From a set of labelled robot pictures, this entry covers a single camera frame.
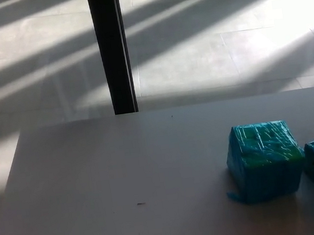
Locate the large blue taped cube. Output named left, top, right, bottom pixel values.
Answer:
left=218, top=117, right=311, bottom=209

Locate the black vertical window post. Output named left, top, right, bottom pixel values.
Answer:
left=86, top=0, right=140, bottom=117

